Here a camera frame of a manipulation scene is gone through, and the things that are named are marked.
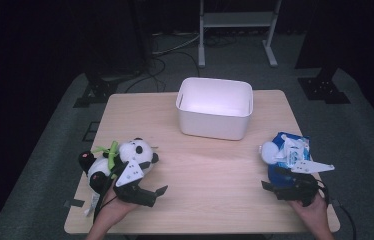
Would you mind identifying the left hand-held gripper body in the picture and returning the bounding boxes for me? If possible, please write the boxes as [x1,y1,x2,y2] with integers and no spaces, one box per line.
[112,159,159,206]

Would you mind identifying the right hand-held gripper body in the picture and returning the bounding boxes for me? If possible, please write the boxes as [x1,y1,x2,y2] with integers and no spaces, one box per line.
[274,160,335,208]

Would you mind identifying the white wet wipe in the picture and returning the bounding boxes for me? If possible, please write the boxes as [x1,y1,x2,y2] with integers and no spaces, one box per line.
[276,137,301,166]

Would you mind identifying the panda plush toy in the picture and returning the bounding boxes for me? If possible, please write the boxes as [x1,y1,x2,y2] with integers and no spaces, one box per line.
[78,137,160,218]

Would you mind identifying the blue wet wipes pack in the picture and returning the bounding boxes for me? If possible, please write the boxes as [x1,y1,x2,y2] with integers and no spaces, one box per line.
[258,131,311,190]

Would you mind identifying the white plastic bin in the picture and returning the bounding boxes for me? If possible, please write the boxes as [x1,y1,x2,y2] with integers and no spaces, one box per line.
[175,77,254,142]

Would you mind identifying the person's left hand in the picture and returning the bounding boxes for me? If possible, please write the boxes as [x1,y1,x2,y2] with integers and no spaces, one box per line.
[99,184,140,222]

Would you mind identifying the person's right hand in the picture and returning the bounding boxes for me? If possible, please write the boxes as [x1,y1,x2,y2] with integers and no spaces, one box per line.
[289,193,330,232]

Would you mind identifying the black stand base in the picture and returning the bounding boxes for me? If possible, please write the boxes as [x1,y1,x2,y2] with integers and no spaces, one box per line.
[73,68,133,109]

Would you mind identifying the white metal stand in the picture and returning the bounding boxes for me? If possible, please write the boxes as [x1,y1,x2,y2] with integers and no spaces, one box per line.
[197,0,283,69]

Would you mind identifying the black stand with base plate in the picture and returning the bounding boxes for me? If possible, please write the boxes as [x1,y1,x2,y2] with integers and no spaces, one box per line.
[294,0,352,105]

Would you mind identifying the black floor cable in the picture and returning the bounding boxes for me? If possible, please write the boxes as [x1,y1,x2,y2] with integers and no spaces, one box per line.
[124,49,202,94]

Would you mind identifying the grey floor cable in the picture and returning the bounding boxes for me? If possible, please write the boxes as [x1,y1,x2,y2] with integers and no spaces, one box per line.
[151,33,206,56]

